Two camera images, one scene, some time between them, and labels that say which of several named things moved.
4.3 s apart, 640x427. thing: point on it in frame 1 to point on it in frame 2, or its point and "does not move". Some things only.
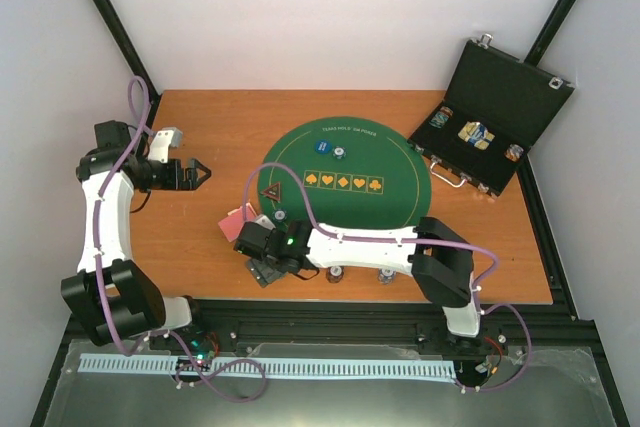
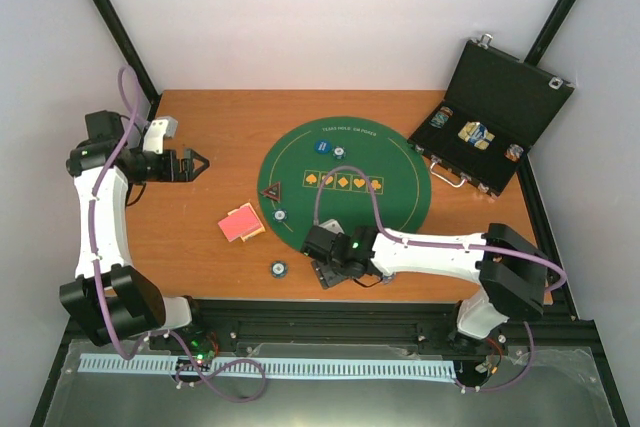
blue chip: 339,152 does not move
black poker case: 497,108 does not move
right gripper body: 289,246 to 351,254
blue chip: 279,215 does not move
